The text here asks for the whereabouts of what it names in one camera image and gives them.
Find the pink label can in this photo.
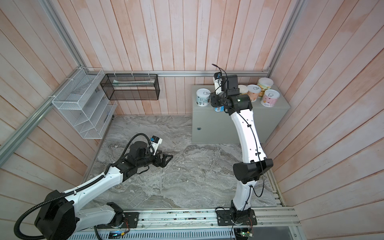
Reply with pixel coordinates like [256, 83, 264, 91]
[261, 89, 280, 108]

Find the black corrugated cable conduit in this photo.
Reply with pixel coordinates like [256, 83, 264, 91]
[13, 133, 152, 240]

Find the horizontal aluminium wall rail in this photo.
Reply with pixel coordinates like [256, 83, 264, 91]
[86, 68, 269, 77]

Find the orange yellow label can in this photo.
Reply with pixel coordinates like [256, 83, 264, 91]
[257, 78, 274, 98]

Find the white wire mesh shelf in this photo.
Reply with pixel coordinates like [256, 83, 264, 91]
[52, 68, 117, 140]

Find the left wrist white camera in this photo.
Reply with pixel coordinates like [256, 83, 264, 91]
[150, 136, 163, 155]

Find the small brown white-lid can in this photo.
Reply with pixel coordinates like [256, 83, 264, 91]
[239, 85, 249, 95]

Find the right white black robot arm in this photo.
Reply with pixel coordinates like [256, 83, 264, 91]
[210, 72, 274, 224]

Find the brown label can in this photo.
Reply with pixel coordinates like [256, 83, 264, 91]
[247, 85, 262, 102]

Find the blue label can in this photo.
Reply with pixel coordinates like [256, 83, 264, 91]
[215, 106, 224, 112]

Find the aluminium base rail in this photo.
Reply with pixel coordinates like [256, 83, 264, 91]
[50, 206, 302, 233]

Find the black mesh wall basket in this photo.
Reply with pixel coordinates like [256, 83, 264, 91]
[100, 73, 160, 101]

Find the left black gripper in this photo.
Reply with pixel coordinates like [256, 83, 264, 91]
[136, 148, 173, 168]

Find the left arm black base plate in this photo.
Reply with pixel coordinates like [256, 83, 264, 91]
[97, 212, 140, 229]

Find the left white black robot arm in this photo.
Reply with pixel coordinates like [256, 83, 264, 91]
[35, 141, 173, 240]

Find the left aluminium frame rail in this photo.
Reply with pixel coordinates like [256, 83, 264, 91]
[1, 67, 82, 167]

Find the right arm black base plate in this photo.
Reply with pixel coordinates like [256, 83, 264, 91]
[215, 208, 258, 226]

